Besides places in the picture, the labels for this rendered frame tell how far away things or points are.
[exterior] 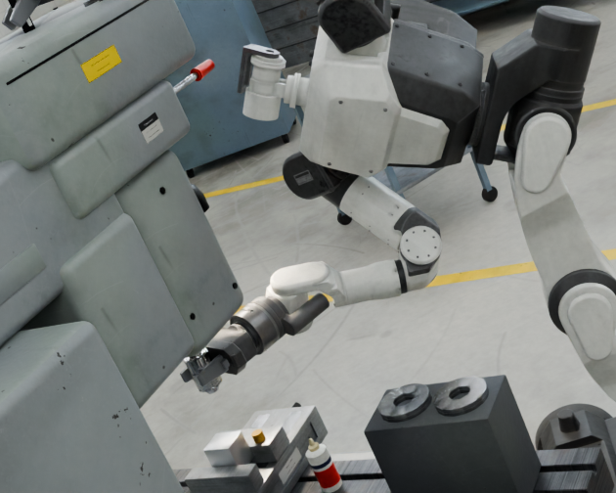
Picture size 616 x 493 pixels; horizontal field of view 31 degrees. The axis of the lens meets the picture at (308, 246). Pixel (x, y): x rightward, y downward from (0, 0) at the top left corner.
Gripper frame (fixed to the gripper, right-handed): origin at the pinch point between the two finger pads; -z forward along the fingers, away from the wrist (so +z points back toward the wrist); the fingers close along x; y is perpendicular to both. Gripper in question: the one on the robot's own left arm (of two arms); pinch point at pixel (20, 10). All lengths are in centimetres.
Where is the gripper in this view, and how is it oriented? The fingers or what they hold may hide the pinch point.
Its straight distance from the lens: 182.5
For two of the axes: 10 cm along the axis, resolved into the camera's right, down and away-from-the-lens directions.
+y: -6.5, -4.8, -5.8
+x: -6.7, 0.1, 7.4
